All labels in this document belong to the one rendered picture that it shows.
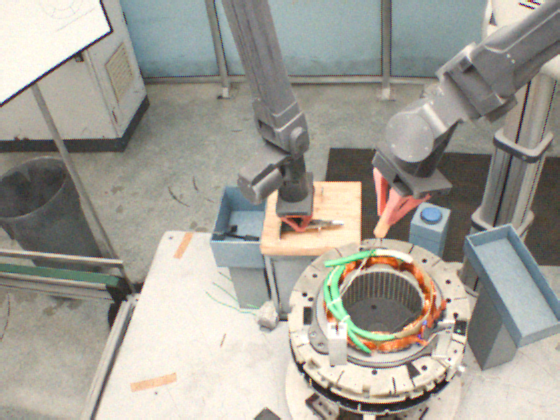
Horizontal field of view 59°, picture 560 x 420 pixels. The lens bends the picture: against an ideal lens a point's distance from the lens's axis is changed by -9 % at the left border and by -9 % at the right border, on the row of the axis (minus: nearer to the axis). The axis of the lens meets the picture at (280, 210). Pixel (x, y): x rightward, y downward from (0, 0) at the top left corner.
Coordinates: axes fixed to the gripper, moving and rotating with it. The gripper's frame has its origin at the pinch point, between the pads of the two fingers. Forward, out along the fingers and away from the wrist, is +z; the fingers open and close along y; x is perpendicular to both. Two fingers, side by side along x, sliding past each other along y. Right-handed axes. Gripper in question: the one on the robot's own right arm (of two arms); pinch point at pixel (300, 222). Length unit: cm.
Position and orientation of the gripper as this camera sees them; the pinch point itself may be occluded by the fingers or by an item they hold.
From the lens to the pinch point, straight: 108.1
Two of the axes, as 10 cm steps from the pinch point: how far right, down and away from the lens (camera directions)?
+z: 1.6, 6.6, 7.3
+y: -0.9, 7.5, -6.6
